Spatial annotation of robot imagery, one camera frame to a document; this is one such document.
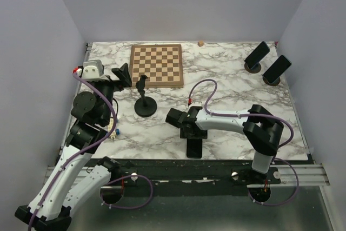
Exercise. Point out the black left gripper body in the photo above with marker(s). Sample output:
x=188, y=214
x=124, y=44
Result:
x=115, y=85

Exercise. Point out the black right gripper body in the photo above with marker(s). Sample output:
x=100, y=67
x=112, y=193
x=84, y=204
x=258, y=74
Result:
x=195, y=134

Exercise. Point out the black round-base phone stand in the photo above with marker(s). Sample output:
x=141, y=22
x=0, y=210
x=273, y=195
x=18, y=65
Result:
x=145, y=106

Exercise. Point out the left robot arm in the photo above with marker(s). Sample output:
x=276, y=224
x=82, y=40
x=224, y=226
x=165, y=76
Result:
x=95, y=121

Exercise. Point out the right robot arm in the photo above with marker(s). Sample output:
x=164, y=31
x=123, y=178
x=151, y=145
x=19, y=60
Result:
x=261, y=128

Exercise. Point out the round wooden stand right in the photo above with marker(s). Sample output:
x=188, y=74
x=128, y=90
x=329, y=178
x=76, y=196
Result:
x=274, y=83

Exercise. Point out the wooden chessboard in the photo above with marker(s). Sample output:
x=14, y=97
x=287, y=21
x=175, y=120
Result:
x=161, y=63

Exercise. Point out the beige blue toy block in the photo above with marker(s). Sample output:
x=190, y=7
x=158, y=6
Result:
x=115, y=132

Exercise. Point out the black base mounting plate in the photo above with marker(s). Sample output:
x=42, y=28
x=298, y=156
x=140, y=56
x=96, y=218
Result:
x=184, y=178

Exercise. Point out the small wooden cube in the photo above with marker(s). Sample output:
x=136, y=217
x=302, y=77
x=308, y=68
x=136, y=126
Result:
x=200, y=43

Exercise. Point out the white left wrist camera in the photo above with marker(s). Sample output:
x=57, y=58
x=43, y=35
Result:
x=91, y=71

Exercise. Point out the aluminium rail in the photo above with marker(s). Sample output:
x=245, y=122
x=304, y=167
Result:
x=308, y=176

